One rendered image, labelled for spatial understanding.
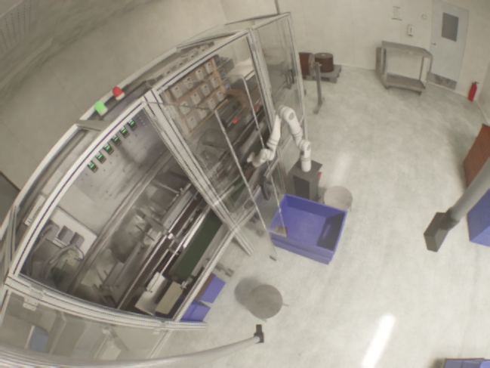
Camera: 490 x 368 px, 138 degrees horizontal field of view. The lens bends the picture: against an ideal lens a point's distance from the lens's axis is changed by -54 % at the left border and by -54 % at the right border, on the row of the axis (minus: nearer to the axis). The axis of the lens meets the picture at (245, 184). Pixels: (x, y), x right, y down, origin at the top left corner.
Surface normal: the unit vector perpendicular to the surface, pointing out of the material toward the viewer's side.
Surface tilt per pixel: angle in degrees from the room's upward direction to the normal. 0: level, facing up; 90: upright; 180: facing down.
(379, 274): 0
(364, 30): 90
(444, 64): 90
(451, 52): 90
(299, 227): 0
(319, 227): 0
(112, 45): 90
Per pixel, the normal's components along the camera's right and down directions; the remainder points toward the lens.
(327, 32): -0.50, 0.76
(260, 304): -0.26, -0.60
